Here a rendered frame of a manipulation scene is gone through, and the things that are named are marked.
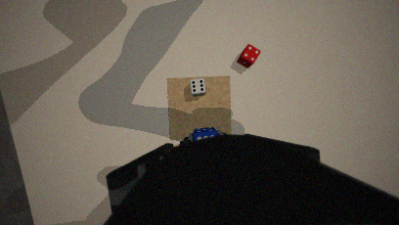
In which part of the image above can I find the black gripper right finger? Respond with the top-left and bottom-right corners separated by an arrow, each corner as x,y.
216,130 -> 321,162

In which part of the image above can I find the tan mat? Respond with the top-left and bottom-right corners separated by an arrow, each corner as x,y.
167,76 -> 232,140

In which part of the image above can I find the red die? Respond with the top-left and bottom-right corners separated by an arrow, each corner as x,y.
237,44 -> 260,68

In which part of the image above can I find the white die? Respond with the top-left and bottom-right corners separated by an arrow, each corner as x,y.
190,78 -> 205,96

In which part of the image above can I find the blue die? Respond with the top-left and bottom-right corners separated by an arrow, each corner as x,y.
193,127 -> 218,141

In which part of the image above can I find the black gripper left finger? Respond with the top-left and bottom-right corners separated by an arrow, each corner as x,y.
106,133 -> 194,213

